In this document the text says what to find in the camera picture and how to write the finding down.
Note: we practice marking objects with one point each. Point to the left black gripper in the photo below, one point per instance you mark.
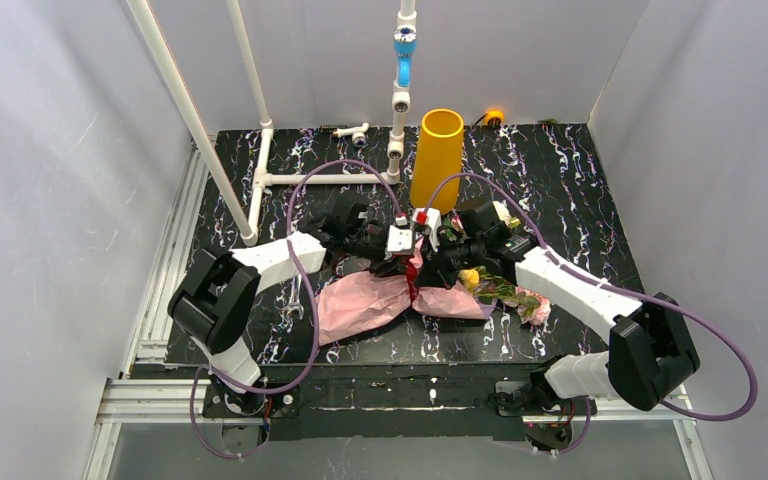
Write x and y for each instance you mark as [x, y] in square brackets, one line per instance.
[388, 266]

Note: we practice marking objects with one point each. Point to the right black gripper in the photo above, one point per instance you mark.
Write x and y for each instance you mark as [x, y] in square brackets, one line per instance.
[433, 266]

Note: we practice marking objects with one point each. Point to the pink paper flower bouquet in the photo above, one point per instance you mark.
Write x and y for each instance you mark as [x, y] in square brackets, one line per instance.
[359, 302]

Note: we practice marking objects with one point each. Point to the red printed ribbon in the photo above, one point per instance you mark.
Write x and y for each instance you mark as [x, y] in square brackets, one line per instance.
[412, 269]

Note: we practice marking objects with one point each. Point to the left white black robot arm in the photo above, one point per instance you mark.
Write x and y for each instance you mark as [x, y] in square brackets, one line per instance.
[213, 302]

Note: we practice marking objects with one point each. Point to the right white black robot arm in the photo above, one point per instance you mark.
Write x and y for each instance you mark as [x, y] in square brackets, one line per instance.
[650, 350]

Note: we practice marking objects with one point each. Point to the small white pipe elbow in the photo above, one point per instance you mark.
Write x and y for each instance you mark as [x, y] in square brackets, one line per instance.
[357, 134]

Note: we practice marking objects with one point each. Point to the yellow cylindrical vase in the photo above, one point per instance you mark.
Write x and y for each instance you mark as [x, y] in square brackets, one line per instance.
[439, 153]

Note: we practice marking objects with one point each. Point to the silver open-end wrench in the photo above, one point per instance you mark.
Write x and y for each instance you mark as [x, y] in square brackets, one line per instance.
[294, 309]

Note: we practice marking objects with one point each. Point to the orange round button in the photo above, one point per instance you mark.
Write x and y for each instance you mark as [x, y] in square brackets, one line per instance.
[491, 117]

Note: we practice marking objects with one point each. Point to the blue pipe valve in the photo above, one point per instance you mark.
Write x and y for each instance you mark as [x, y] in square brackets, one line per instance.
[404, 44]

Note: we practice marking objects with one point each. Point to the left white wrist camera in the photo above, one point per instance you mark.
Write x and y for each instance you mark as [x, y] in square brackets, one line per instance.
[401, 242]

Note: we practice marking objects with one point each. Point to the white PVC pipe frame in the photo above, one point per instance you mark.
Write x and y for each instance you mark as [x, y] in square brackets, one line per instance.
[247, 220]

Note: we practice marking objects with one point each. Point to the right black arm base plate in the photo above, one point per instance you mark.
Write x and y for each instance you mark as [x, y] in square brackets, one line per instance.
[520, 398]

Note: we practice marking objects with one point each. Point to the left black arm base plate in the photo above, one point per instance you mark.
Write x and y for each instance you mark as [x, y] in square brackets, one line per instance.
[222, 402]

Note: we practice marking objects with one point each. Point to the aluminium extrusion frame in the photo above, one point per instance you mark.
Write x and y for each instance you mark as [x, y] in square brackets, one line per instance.
[166, 426]

